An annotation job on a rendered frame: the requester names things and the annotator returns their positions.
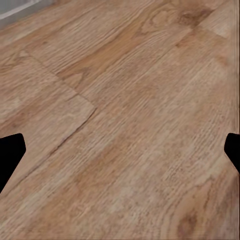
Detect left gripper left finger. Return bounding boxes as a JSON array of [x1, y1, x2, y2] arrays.
[[0, 133, 26, 193]]

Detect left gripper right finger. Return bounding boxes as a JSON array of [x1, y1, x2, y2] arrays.
[[224, 133, 240, 173]]

